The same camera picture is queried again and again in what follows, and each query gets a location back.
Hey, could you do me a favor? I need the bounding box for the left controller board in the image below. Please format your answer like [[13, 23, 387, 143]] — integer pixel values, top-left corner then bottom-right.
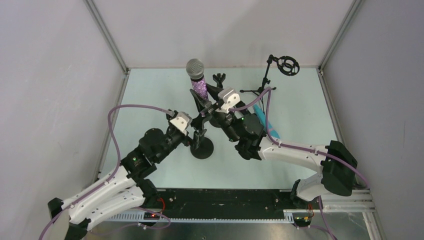
[[143, 212, 161, 221]]

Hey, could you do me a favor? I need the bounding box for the black tripod shock mount stand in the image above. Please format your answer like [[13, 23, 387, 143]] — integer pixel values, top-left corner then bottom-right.
[[240, 54, 300, 96]]

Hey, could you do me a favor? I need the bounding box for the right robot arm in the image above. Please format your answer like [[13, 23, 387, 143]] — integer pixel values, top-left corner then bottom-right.
[[190, 87, 358, 202]]

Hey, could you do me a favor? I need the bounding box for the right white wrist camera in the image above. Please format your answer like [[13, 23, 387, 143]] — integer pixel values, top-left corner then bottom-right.
[[217, 87, 241, 114]]

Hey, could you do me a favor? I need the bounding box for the white slotted cable duct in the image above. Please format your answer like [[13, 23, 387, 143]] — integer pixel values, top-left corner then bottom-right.
[[109, 211, 296, 223]]

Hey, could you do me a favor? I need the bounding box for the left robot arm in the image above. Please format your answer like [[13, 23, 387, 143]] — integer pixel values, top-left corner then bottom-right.
[[47, 125, 214, 240]]

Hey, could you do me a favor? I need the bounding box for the blue microphone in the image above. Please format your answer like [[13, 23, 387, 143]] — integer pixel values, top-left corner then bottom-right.
[[253, 104, 280, 139]]

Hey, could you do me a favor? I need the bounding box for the black ring clip stand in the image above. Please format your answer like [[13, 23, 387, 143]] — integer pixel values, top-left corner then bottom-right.
[[190, 114, 214, 160]]

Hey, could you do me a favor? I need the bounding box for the right controller board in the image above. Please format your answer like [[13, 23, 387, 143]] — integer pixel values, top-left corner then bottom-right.
[[293, 216, 313, 228]]

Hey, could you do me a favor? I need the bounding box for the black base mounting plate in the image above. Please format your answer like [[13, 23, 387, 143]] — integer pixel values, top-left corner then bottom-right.
[[125, 188, 324, 220]]

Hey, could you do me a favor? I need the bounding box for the black fork clip stand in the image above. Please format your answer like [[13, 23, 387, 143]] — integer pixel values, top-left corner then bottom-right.
[[209, 73, 228, 128]]

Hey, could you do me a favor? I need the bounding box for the purple glitter microphone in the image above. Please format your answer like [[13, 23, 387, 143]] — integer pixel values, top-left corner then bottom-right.
[[186, 58, 209, 100]]

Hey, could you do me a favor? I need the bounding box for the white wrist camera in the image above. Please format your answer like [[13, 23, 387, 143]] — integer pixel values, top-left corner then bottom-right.
[[217, 87, 241, 114], [169, 111, 193, 136]]

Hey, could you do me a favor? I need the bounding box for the controller board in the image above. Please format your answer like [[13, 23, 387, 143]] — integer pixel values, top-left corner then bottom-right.
[[143, 212, 161, 221], [293, 216, 313, 228]]

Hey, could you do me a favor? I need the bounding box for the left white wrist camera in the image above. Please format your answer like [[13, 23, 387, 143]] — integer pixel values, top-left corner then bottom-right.
[[169, 111, 193, 136]]

